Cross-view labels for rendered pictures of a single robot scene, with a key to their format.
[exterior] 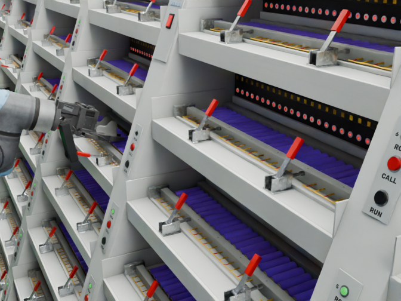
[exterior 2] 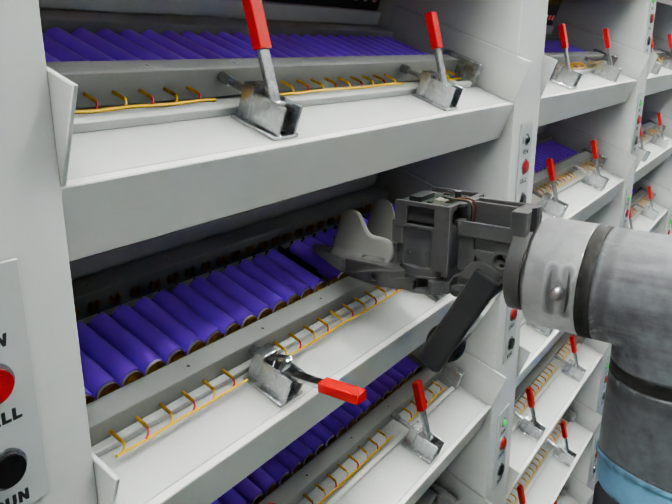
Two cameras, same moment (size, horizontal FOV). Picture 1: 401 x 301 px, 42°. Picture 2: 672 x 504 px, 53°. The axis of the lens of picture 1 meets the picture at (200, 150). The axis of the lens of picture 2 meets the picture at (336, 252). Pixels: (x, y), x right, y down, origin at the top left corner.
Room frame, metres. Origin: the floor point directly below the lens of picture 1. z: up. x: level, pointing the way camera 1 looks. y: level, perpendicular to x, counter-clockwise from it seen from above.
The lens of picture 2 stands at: (1.76, 0.84, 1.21)
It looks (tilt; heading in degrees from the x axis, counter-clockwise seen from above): 17 degrees down; 246
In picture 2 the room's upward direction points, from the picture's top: straight up
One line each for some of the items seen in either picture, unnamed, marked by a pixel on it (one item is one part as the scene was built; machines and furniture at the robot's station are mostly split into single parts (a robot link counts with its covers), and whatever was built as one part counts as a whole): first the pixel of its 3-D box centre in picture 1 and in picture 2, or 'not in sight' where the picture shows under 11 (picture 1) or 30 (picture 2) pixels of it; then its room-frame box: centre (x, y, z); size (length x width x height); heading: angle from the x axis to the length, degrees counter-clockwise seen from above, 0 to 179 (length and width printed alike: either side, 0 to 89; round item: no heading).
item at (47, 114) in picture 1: (43, 115); (558, 275); (1.38, 0.43, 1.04); 0.10 x 0.05 x 0.09; 31
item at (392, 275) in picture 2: not in sight; (392, 269); (1.48, 0.32, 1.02); 0.09 x 0.05 x 0.02; 129
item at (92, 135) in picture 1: (93, 134); not in sight; (1.43, 0.30, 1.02); 0.09 x 0.05 x 0.02; 113
